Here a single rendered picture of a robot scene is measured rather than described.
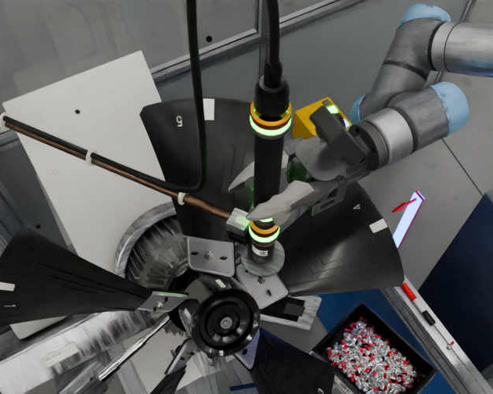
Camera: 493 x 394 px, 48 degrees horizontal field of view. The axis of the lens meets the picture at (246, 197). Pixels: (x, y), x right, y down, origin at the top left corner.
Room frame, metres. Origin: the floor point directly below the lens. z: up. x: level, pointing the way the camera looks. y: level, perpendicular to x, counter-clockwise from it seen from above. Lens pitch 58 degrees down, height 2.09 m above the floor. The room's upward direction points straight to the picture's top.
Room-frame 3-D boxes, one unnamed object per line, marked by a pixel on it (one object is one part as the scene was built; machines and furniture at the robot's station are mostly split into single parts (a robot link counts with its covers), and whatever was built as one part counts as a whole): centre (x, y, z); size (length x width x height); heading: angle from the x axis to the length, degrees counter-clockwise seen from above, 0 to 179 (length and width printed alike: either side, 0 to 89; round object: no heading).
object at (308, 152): (0.44, -0.12, 1.46); 0.12 x 0.08 x 0.09; 120
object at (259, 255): (0.39, -0.03, 1.48); 0.04 x 0.04 x 0.46
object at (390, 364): (0.33, -0.28, 0.84); 0.19 x 0.14 x 0.04; 43
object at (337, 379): (0.33, -0.28, 0.84); 0.22 x 0.17 x 0.07; 43
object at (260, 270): (0.39, -0.02, 1.32); 0.09 x 0.07 x 0.10; 64
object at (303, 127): (0.82, -0.19, 1.02); 0.16 x 0.10 x 0.11; 29
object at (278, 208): (0.37, -0.04, 1.46); 0.09 x 0.03 x 0.06; 130
